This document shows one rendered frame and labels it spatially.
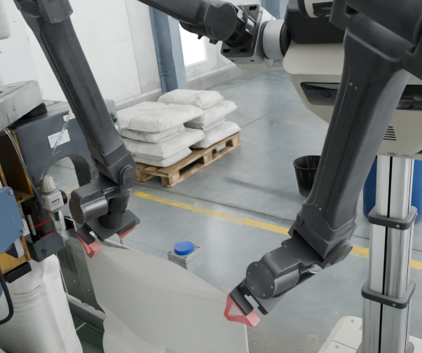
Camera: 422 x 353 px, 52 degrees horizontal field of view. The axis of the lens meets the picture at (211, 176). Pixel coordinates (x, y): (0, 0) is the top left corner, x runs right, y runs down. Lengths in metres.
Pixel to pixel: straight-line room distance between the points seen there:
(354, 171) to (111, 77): 6.00
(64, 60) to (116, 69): 5.74
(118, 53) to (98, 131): 5.70
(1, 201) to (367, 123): 0.57
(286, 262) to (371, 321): 0.85
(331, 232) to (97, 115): 0.46
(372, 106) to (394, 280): 0.96
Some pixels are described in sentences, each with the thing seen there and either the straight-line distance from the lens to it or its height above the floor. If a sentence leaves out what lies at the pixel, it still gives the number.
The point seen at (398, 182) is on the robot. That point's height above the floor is 1.06.
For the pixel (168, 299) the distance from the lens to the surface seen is 0.95.
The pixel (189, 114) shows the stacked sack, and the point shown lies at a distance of 3.99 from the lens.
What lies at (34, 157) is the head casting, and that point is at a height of 1.26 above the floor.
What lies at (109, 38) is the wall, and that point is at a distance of 6.45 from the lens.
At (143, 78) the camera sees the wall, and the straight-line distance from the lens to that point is 6.85.
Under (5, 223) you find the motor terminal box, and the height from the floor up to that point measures 1.25.
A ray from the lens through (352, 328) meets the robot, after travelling 1.93.
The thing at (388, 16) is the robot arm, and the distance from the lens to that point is 0.39.
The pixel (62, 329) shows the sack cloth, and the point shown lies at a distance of 1.63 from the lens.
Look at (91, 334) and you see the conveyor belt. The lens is 1.88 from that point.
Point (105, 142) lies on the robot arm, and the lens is 0.85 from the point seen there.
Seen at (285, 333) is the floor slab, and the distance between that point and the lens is 2.28.
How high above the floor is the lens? 1.56
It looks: 23 degrees down
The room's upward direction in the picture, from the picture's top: 7 degrees counter-clockwise
